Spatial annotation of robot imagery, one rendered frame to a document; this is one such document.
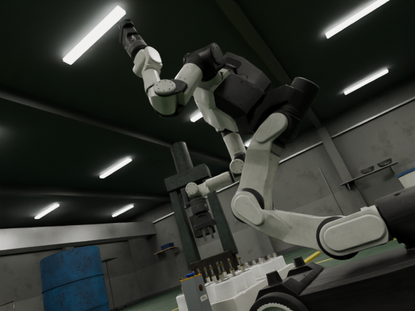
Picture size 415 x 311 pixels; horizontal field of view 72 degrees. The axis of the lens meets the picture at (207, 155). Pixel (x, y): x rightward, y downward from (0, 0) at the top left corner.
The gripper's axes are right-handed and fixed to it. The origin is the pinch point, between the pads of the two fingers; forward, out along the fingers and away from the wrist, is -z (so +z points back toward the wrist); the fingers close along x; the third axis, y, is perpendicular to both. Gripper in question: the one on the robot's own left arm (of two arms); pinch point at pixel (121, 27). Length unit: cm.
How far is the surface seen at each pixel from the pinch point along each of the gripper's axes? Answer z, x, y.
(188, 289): 107, 46, -17
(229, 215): -32, 930, 563
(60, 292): 37, 286, -61
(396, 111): 30, 368, 958
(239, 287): 120, 57, 9
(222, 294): 117, 52, -3
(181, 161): -99, 395, 211
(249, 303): 127, 51, 6
